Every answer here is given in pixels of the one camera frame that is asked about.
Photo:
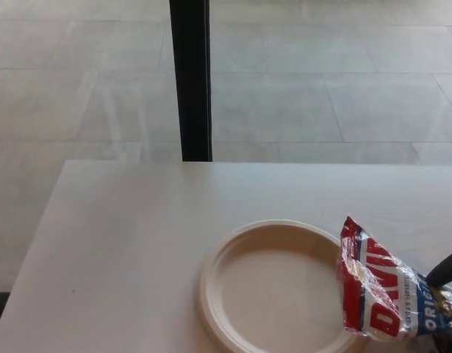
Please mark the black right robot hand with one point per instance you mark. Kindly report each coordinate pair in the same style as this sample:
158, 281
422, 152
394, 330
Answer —
444, 270

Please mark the red white sunflower seed bag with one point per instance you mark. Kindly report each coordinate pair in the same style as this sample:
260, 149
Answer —
380, 294

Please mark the beige round paper plate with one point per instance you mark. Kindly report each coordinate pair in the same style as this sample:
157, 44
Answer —
273, 290

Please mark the black vertical window post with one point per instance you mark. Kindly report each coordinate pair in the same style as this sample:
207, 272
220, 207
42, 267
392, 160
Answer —
192, 81

